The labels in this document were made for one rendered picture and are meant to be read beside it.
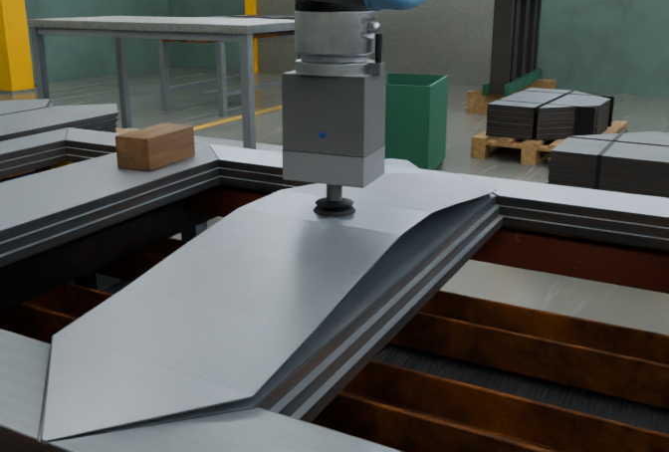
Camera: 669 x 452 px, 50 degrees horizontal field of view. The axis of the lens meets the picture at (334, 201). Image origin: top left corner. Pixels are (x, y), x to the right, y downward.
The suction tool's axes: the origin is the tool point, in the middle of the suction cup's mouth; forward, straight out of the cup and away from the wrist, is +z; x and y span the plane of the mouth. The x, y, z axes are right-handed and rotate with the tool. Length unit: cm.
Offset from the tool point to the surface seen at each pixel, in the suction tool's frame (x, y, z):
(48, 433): 36.1, 3.9, 3.2
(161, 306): 21.1, 6.1, 1.5
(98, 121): -57, 77, 4
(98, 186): -11.1, 39.0, 3.0
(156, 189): -16.5, 33.4, 4.2
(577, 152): -243, -10, 40
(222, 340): 23.9, -1.0, 1.8
